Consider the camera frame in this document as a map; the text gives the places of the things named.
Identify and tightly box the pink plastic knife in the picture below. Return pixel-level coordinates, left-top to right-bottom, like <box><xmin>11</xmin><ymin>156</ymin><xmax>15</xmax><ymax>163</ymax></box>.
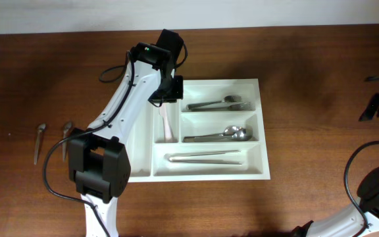
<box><xmin>159</xmin><ymin>103</ymin><xmax>174</xmax><ymax>143</ymax></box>

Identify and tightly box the large metal spoon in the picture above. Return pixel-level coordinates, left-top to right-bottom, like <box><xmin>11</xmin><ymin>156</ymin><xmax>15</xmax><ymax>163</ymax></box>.
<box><xmin>183</xmin><ymin>126</ymin><xmax>242</xmax><ymax>142</ymax></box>
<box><xmin>194</xmin><ymin>127</ymin><xmax>253</xmax><ymax>142</ymax></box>

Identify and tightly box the metal fork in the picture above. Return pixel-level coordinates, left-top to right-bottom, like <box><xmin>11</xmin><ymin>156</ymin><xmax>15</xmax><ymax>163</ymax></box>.
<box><xmin>191</xmin><ymin>102</ymin><xmax>255</xmax><ymax>112</ymax></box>
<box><xmin>186</xmin><ymin>95</ymin><xmax>242</xmax><ymax>110</ymax></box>

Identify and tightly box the small metal teaspoon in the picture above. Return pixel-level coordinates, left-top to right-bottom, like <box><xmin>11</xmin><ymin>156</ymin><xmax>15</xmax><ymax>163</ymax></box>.
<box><xmin>62</xmin><ymin>121</ymin><xmax>73</xmax><ymax>162</ymax></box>
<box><xmin>34</xmin><ymin>123</ymin><xmax>46</xmax><ymax>165</ymax></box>

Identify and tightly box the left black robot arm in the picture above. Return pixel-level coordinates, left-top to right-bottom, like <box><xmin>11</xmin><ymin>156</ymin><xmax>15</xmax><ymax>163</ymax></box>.
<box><xmin>68</xmin><ymin>30</ymin><xmax>186</xmax><ymax>236</ymax></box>

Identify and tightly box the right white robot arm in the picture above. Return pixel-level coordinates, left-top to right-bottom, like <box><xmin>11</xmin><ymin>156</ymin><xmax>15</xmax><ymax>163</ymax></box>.
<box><xmin>290</xmin><ymin>93</ymin><xmax>379</xmax><ymax>237</ymax></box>

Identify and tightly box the white cutlery tray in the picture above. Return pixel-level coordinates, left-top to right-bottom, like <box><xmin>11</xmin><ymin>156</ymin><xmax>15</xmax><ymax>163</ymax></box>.
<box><xmin>126</xmin><ymin>79</ymin><xmax>270</xmax><ymax>182</ymax></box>

